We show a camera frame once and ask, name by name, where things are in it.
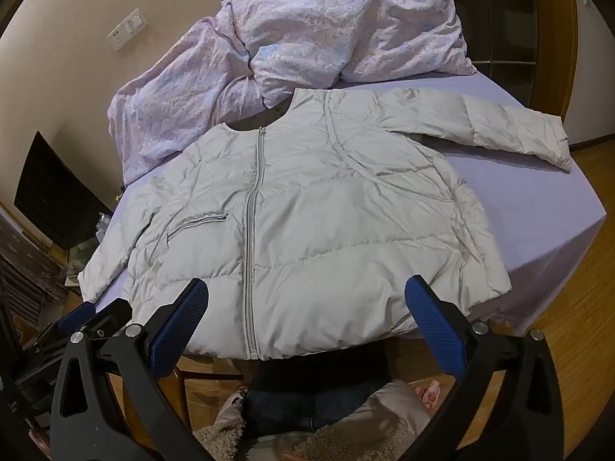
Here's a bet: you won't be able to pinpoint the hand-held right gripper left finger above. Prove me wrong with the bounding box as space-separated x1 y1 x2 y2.
50 277 212 461

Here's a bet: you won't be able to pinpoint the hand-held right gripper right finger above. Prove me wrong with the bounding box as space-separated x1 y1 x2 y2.
404 275 565 461

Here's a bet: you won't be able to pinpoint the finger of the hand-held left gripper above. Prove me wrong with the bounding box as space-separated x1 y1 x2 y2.
45 300 98 347
84 298 133 343

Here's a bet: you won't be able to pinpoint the white puffer jacket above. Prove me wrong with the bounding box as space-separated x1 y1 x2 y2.
77 87 573 362

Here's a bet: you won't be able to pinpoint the pink slipper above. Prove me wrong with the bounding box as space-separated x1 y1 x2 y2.
414 378 441 410
215 384 251 424

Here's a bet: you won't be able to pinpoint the dark cluttered shelf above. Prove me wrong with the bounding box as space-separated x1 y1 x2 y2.
0 211 83 332

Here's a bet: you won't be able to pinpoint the black flat screen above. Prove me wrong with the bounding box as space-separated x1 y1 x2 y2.
13 131 114 250

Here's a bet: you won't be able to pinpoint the person's legs in jeans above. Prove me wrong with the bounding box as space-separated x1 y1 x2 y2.
244 345 391 439

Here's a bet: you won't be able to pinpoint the pink floral duvet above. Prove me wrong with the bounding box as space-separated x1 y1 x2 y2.
108 0 477 186

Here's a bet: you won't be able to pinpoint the white wall socket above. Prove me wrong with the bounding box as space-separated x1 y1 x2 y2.
106 26 131 52

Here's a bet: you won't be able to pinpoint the white wall switch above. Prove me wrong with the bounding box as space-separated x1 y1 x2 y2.
122 8 146 35

